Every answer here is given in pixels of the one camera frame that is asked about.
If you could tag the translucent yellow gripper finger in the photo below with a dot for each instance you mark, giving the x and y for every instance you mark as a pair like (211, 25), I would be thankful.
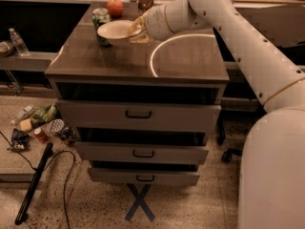
(138, 31)

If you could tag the white paper bowl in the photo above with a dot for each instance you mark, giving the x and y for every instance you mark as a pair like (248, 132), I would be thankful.
(116, 32)

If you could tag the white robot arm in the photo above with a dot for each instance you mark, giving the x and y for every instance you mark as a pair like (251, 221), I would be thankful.
(272, 170)

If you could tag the brown soda can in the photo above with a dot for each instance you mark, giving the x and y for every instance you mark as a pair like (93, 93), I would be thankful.
(144, 5)

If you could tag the green soda can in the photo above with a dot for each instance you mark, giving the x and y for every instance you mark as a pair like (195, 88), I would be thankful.
(100, 16)

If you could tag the bowl on left shelf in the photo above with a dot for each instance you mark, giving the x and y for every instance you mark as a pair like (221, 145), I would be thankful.
(6, 48)

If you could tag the red can on floor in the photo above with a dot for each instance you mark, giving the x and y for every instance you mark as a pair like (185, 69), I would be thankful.
(40, 135)

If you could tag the red apple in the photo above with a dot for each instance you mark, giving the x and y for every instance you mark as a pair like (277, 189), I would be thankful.
(115, 8)

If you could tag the grey drawer cabinet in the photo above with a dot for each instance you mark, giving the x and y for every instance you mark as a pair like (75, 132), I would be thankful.
(185, 70)

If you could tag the top drawer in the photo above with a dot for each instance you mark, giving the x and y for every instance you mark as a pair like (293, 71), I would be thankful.
(139, 116)

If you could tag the drawer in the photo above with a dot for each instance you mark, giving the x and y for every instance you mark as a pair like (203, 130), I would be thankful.
(143, 177)
(139, 116)
(142, 153)

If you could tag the clear water bottle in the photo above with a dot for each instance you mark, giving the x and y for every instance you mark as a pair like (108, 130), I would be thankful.
(18, 42)

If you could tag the green snack bag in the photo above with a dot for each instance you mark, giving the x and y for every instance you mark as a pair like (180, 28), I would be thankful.
(47, 114)

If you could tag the white patterned packet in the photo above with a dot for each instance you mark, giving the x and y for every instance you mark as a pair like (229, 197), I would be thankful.
(57, 126)

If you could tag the middle drawer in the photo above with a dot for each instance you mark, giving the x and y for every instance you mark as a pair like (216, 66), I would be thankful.
(142, 153)

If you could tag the black office chair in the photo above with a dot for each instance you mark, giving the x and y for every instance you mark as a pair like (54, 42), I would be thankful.
(230, 152)

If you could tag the plastic bottle on floor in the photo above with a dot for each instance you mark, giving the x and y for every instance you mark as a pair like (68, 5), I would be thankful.
(25, 113)

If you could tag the yellow sponge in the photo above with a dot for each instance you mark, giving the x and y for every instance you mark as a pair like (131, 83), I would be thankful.
(25, 125)

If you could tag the bottom drawer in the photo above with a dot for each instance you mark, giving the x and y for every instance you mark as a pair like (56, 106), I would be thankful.
(143, 177)

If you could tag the blue chip bag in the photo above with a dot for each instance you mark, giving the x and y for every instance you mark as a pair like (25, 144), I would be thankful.
(19, 141)

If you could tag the black stick on floor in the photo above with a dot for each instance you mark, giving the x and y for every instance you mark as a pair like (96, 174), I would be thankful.
(22, 213)

